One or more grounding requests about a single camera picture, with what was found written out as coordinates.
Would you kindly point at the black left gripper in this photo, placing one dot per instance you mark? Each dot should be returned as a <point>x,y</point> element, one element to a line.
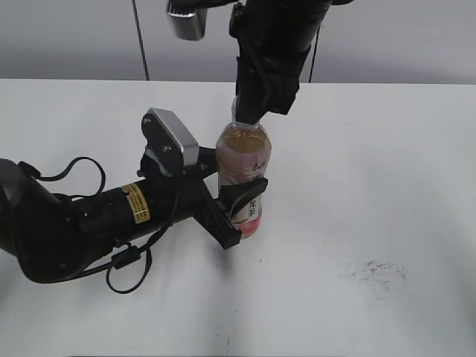
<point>185,195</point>

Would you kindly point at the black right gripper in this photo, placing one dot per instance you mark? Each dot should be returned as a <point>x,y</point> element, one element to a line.
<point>274,39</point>

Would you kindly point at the white bottle cap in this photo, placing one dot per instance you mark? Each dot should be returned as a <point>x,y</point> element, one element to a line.
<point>234,109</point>

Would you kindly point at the pink oolong tea bottle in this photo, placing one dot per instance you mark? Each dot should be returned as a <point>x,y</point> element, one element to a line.
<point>243,152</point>

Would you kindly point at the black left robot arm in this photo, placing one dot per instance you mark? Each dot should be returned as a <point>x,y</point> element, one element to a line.
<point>57,238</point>

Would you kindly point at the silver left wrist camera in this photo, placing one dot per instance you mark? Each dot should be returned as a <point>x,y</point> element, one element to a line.
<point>169,142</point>

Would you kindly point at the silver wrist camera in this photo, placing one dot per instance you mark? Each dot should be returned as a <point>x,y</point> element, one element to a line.
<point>169,142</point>
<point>187,24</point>

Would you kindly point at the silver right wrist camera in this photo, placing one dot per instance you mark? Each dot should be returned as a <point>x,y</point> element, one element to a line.
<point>187,24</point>

